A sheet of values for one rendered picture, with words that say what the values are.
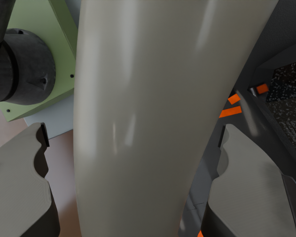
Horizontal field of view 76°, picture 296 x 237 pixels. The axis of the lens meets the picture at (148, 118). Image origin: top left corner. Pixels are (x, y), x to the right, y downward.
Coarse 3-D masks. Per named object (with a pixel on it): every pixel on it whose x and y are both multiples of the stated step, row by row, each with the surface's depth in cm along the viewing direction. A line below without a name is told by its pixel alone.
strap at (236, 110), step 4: (232, 108) 123; (236, 108) 122; (240, 108) 121; (224, 112) 125; (228, 112) 124; (232, 112) 123; (236, 112) 122; (240, 112) 122; (220, 116) 126; (224, 116) 125; (200, 232) 155; (200, 236) 156
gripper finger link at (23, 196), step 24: (24, 144) 9; (48, 144) 11; (0, 168) 8; (24, 168) 8; (0, 192) 7; (24, 192) 7; (48, 192) 7; (0, 216) 6; (24, 216) 6; (48, 216) 6
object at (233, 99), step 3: (231, 93) 117; (234, 93) 116; (231, 96) 117; (234, 96) 116; (237, 96) 115; (228, 99) 117; (231, 99) 117; (234, 99) 116; (237, 99) 115; (240, 99) 115; (231, 102) 117; (234, 102) 116
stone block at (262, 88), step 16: (288, 48) 95; (272, 64) 76; (288, 64) 60; (256, 80) 83; (272, 80) 64; (288, 80) 59; (256, 96) 76; (272, 96) 63; (288, 96) 58; (272, 112) 64; (288, 112) 60; (288, 128) 62; (288, 144) 74
